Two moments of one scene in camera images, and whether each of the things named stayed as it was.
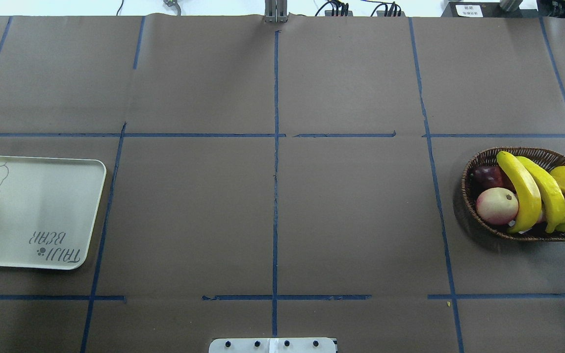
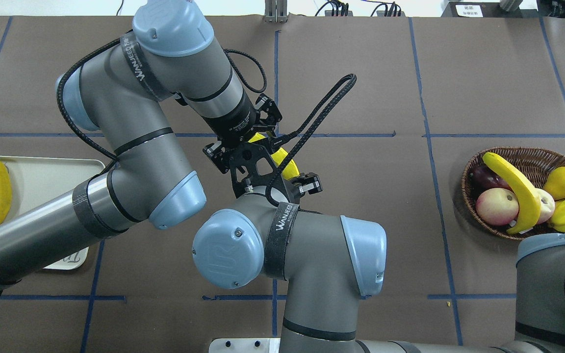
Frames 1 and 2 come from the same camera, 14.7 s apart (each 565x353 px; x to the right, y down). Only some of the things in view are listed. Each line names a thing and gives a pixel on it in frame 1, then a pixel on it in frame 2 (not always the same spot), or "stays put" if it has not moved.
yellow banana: x=553 y=198 to x=292 y=171
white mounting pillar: x=272 y=345 stays put
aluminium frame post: x=275 y=11 stays put
